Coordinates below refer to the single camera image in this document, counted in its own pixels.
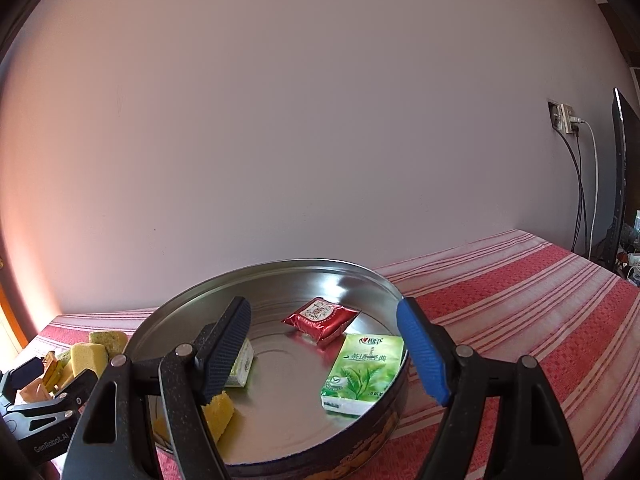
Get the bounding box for speckled yellow scouring sponge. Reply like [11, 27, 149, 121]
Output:
[89, 330, 130, 361]

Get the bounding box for red striped tablecloth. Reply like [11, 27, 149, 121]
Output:
[20, 229, 640, 480]

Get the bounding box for white cable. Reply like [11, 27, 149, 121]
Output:
[580, 119, 600, 257]

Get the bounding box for small green white box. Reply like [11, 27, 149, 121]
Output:
[223, 337, 256, 389]

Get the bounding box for black cable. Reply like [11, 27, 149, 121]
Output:
[575, 134, 590, 257]
[562, 132, 582, 255]

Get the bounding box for wooden door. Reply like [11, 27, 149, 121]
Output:
[0, 255, 38, 361]

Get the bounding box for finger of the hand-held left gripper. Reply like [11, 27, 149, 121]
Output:
[50, 368, 99, 408]
[0, 357, 45, 402]

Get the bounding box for cluttered desk items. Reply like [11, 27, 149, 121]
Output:
[619, 212, 640, 293]

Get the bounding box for red snack packet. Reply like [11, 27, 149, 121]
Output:
[281, 297, 362, 351]

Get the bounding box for black flat monitor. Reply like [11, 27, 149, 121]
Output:
[602, 87, 629, 273]

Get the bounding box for wall socket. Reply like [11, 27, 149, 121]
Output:
[547, 101, 586, 137]

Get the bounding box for green tissue pack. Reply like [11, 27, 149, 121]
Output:
[320, 332, 406, 417]

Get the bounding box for round metal cookie tin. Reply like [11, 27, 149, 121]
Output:
[126, 258, 411, 480]

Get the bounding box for orange snack packet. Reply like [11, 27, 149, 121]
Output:
[42, 351, 64, 386]
[15, 377, 54, 404]

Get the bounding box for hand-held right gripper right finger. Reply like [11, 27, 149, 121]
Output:
[396, 297, 583, 480]

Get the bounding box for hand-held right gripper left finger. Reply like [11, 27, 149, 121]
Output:
[62, 296, 253, 480]

